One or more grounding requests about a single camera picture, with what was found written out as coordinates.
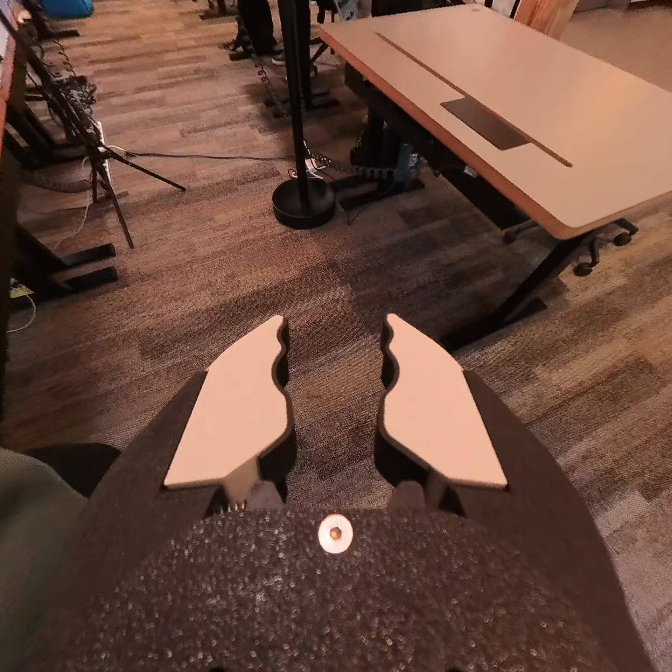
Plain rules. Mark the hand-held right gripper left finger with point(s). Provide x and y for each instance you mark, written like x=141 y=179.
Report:
x=231 y=420

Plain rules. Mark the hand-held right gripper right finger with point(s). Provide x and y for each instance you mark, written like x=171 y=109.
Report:
x=441 y=420

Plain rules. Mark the black pole round base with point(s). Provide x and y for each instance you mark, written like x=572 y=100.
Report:
x=302 y=200

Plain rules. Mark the brown wooden desk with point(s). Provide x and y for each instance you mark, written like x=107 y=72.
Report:
x=525 y=84

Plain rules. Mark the black desk leg frame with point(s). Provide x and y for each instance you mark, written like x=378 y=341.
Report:
x=63 y=278

